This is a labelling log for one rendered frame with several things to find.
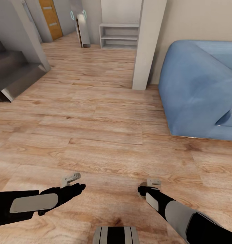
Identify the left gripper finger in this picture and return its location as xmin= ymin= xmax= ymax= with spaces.
xmin=80 ymin=184 xmax=86 ymax=191

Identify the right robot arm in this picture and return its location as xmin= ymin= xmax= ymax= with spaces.
xmin=138 ymin=179 xmax=232 ymax=244

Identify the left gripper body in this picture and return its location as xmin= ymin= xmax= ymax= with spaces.
xmin=64 ymin=183 xmax=82 ymax=202

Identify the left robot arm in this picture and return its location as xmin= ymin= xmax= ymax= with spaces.
xmin=0 ymin=173 xmax=86 ymax=226

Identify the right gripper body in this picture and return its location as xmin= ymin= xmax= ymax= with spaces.
xmin=140 ymin=186 xmax=150 ymax=196

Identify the pillar candle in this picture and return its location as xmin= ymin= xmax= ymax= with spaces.
xmin=137 ymin=182 xmax=147 ymax=200

